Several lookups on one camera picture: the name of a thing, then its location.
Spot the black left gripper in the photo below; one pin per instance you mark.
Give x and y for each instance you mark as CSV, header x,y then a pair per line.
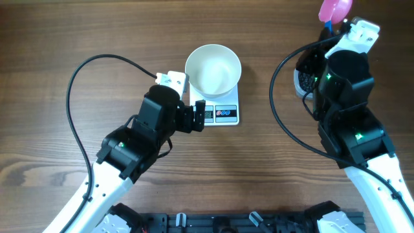
x,y
187,125

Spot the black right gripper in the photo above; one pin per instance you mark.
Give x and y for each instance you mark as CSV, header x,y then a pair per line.
x,y
314,54

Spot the pink scoop with blue handle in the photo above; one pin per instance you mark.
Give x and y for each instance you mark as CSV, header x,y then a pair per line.
x,y
333,12

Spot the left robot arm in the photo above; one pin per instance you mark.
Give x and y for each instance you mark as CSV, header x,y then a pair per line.
x,y
125,154

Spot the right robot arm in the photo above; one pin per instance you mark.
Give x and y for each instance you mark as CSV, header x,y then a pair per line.
x,y
349,131

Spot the white digital kitchen scale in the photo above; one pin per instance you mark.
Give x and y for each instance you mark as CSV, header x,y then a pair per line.
x,y
220,111

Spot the white bowl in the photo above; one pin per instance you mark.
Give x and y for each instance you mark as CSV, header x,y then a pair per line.
x,y
213,70

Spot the clear plastic container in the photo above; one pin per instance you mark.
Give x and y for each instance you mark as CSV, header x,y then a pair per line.
x,y
298,89

